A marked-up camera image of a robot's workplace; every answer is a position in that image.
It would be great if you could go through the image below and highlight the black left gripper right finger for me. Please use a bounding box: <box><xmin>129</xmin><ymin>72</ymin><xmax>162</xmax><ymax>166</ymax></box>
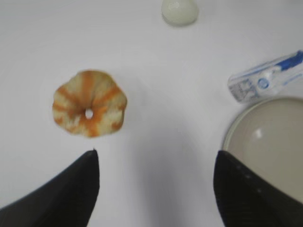
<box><xmin>213</xmin><ymin>150</ymin><xmax>303</xmax><ymax>227</ymax></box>

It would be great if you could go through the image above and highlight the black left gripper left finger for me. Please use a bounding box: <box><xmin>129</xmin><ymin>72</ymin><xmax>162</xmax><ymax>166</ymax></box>
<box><xmin>0</xmin><ymin>150</ymin><xmax>100</xmax><ymax>227</ymax></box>

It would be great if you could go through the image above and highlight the white blue milk carton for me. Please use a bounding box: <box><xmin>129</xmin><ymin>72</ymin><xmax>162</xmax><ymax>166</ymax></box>
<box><xmin>227</xmin><ymin>50</ymin><xmax>303</xmax><ymax>103</ymax></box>

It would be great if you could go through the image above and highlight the beige round plate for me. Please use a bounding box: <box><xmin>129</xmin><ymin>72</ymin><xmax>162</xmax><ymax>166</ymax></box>
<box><xmin>222</xmin><ymin>97</ymin><xmax>303</xmax><ymax>202</ymax></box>

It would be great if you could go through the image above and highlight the white egg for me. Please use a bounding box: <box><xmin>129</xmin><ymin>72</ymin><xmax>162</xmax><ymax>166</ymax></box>
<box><xmin>161</xmin><ymin>0</ymin><xmax>199</xmax><ymax>26</ymax></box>

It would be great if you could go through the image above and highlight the striped ring-shaped bread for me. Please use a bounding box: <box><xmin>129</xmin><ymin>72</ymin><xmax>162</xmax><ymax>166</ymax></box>
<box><xmin>52</xmin><ymin>70</ymin><xmax>127</xmax><ymax>138</ymax></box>

